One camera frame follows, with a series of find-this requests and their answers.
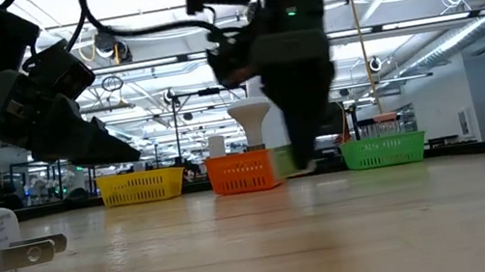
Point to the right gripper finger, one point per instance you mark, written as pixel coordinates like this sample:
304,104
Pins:
302,112

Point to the light green power adapter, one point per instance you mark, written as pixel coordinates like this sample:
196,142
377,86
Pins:
284,161

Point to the blue sand black hourglass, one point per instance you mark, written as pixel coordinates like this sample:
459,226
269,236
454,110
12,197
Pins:
365,128

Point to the black monitor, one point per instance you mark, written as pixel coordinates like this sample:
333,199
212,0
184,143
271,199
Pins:
335,119

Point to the white desk lamp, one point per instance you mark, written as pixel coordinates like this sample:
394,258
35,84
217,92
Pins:
250,115

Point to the yellow plastic basket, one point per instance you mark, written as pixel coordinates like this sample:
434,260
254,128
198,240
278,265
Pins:
141,187

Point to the orange plastic basket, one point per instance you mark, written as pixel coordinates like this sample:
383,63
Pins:
241,173

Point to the small black ceiling reel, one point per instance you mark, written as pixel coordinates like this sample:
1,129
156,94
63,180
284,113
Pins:
375,63

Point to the green plastic basket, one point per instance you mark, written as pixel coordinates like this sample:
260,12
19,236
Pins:
384,151

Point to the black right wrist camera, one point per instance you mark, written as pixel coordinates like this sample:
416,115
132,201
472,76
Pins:
230,60

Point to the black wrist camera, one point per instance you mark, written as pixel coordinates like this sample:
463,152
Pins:
58,70
230,60

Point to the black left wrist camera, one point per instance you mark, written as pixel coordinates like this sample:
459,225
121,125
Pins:
58,70

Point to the black aluminium table frame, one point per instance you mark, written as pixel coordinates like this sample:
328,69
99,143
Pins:
39,210

